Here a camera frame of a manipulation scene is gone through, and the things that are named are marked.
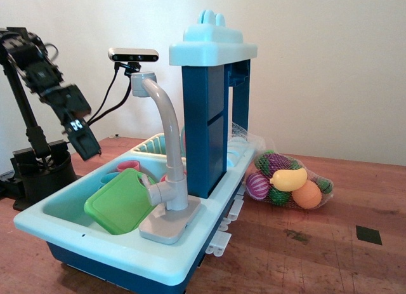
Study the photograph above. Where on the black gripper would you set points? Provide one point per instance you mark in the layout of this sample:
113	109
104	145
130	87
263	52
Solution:
70	106

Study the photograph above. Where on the grey faucet lever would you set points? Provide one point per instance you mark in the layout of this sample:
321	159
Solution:
145	180

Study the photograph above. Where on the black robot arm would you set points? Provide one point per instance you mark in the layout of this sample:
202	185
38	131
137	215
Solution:
45	167

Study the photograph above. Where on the teal toy cup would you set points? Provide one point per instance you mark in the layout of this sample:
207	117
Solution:
107	177

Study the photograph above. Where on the pink toy cup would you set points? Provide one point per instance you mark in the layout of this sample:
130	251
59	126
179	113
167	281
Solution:
129	164

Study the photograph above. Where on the teal dish rack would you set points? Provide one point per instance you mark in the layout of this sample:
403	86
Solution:
153	145

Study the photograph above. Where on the green toy cutting board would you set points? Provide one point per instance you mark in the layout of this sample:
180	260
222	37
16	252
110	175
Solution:
121	205

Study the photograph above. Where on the blue toy sink unit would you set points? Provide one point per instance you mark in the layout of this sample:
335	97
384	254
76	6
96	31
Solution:
160	255

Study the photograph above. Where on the blue toy shelf tower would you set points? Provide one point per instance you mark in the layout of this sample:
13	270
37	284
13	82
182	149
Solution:
215	66

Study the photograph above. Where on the purple toy onion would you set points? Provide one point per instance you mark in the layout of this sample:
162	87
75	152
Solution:
257	186

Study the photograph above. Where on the mesh bag of toy food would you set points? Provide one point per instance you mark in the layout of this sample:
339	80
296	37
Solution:
267	162

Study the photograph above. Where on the yellow toy mango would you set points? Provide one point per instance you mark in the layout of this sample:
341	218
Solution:
289	180

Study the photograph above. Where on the orange toy fruit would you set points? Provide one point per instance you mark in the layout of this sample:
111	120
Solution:
308	196

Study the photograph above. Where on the black tape patch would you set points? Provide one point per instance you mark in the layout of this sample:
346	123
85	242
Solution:
368	235

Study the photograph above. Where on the silver depth camera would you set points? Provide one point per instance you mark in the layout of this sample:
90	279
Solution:
132	55

